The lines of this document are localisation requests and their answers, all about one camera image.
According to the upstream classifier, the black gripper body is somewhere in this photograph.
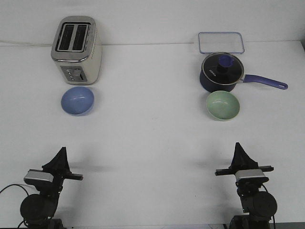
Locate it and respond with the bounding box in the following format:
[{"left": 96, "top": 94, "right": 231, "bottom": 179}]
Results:
[
  {"left": 42, "top": 165, "right": 83, "bottom": 186},
  {"left": 215, "top": 166, "right": 273, "bottom": 188}
]

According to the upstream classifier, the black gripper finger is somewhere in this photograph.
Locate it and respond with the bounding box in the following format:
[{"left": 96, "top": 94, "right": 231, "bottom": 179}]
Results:
[
  {"left": 45, "top": 147, "right": 65, "bottom": 167},
  {"left": 63, "top": 147, "right": 69, "bottom": 168},
  {"left": 238, "top": 143, "right": 258, "bottom": 165},
  {"left": 231, "top": 142, "right": 239, "bottom": 166}
]

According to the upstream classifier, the green bowl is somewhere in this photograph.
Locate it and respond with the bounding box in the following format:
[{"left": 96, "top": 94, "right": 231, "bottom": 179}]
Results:
[{"left": 206, "top": 91, "right": 240, "bottom": 121}]

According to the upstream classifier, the blue bowl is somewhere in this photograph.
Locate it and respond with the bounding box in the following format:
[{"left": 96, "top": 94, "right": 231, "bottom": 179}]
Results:
[{"left": 61, "top": 86, "right": 95, "bottom": 116}]

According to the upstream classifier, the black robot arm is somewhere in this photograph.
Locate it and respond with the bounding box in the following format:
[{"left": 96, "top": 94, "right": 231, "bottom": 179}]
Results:
[
  {"left": 215, "top": 142, "right": 277, "bottom": 229},
  {"left": 20, "top": 147, "right": 83, "bottom": 229}
]

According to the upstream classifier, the dark blue saucepan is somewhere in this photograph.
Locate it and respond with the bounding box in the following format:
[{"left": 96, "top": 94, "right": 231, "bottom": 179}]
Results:
[{"left": 199, "top": 71, "right": 288, "bottom": 93}]

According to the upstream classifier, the glass pot lid blue knob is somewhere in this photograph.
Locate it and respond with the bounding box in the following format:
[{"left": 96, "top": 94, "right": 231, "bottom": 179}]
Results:
[{"left": 202, "top": 52, "right": 244, "bottom": 85}]

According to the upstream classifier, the silver two-slot toaster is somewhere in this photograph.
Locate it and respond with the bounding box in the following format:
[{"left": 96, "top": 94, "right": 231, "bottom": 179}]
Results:
[{"left": 51, "top": 16, "right": 102, "bottom": 85}]

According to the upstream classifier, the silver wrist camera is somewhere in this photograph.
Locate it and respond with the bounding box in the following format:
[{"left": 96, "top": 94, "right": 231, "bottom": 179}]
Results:
[
  {"left": 23, "top": 169, "right": 54, "bottom": 185},
  {"left": 235, "top": 169, "right": 266, "bottom": 182}
]

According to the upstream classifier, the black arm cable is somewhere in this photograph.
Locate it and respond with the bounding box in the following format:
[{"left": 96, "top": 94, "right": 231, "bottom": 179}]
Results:
[
  {"left": 261, "top": 183, "right": 278, "bottom": 229},
  {"left": 0, "top": 183, "right": 31, "bottom": 198}
]

